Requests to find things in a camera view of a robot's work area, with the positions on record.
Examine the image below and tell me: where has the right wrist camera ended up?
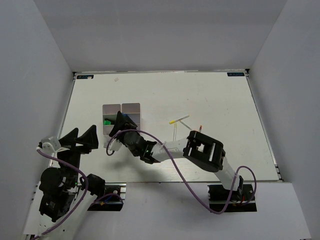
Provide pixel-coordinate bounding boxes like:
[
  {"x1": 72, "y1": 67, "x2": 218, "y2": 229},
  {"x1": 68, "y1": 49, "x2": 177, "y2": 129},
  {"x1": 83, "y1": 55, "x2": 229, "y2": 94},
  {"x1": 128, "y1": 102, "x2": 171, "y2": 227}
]
[{"x1": 107, "y1": 139, "x2": 123, "y2": 152}]

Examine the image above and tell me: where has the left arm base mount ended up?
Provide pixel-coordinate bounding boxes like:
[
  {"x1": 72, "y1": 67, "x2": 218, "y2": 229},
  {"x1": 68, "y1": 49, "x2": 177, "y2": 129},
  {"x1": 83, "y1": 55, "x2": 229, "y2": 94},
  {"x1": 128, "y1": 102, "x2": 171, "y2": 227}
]
[{"x1": 88, "y1": 183, "x2": 127, "y2": 212}]

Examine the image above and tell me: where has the white pen vertical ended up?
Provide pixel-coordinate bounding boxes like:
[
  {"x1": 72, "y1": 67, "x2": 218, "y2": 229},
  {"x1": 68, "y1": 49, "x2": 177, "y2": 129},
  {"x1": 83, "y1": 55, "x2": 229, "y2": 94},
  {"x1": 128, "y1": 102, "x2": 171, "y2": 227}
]
[{"x1": 173, "y1": 122, "x2": 177, "y2": 141}]

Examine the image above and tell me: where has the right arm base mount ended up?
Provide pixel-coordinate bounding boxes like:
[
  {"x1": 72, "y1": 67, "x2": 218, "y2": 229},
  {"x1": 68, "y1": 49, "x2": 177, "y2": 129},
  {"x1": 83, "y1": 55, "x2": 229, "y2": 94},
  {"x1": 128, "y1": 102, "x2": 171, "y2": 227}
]
[{"x1": 207, "y1": 184, "x2": 257, "y2": 213}]

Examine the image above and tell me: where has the white pen yellow band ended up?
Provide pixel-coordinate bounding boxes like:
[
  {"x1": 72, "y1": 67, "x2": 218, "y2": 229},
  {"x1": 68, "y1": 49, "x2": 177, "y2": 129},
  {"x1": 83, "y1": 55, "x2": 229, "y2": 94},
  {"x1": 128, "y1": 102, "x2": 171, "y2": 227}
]
[{"x1": 169, "y1": 114, "x2": 190, "y2": 125}]

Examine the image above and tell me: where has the left blue table label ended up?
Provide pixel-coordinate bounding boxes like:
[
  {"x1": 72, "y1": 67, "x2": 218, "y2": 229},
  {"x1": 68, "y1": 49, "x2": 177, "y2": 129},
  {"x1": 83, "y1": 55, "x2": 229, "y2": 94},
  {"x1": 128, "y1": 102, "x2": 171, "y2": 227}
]
[{"x1": 76, "y1": 74, "x2": 94, "y2": 80}]

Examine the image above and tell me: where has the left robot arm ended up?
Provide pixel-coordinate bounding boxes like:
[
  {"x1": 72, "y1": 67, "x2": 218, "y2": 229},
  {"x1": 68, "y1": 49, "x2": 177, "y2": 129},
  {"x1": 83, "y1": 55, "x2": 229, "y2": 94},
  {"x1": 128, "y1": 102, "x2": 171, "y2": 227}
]
[{"x1": 34, "y1": 125, "x2": 106, "y2": 240}]

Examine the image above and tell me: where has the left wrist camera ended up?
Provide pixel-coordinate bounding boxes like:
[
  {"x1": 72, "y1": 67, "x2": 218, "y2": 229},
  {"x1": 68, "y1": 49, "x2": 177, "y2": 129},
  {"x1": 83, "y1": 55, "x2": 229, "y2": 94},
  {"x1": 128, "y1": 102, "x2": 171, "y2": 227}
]
[{"x1": 38, "y1": 136, "x2": 62, "y2": 154}]

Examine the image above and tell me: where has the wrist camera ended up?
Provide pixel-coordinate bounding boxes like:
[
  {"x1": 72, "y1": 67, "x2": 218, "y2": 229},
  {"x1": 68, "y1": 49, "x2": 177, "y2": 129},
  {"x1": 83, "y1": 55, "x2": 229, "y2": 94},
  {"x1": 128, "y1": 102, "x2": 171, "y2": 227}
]
[
  {"x1": 38, "y1": 136, "x2": 62, "y2": 154},
  {"x1": 107, "y1": 139, "x2": 123, "y2": 152}
]

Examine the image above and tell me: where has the right blue table label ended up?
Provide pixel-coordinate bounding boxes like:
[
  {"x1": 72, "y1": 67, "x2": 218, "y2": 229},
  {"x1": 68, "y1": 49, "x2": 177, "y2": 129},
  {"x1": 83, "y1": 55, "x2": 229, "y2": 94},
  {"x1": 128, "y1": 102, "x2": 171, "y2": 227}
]
[{"x1": 227, "y1": 72, "x2": 245, "y2": 77}]

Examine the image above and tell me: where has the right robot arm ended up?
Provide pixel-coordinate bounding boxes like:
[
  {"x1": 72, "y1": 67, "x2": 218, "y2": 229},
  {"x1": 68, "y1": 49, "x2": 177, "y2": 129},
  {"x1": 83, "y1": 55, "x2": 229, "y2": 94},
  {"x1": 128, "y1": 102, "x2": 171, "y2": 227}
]
[{"x1": 106, "y1": 111, "x2": 244, "y2": 200}]

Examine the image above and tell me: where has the green highlighter marker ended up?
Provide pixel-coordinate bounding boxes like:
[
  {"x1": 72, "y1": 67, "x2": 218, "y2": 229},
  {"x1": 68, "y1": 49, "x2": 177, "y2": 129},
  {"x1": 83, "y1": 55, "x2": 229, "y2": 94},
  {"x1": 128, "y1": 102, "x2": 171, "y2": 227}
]
[{"x1": 103, "y1": 115, "x2": 117, "y2": 126}]

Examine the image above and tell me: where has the white pen orange tip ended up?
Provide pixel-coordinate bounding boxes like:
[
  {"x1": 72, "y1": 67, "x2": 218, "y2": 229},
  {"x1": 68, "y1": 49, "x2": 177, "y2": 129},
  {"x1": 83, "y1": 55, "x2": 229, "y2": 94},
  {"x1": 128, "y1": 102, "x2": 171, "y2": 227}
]
[{"x1": 179, "y1": 120, "x2": 194, "y2": 131}]

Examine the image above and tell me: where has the right white organizer tray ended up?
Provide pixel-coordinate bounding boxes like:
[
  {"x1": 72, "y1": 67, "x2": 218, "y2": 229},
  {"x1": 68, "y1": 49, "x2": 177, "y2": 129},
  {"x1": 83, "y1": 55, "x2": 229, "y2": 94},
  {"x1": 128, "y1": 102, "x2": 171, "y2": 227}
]
[{"x1": 121, "y1": 103, "x2": 142, "y2": 125}]

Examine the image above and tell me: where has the blue table label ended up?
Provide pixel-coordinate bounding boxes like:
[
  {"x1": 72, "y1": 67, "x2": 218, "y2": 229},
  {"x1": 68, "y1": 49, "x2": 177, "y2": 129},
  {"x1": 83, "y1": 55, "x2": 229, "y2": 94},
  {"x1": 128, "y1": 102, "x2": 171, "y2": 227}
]
[
  {"x1": 76, "y1": 74, "x2": 94, "y2": 80},
  {"x1": 227, "y1": 72, "x2": 245, "y2": 77}
]

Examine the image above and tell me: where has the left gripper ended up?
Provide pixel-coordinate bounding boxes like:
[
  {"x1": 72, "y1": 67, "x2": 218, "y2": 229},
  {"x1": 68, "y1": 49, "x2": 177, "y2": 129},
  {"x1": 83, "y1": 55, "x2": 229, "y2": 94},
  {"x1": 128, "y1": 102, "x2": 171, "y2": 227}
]
[{"x1": 56, "y1": 123, "x2": 99, "y2": 186}]

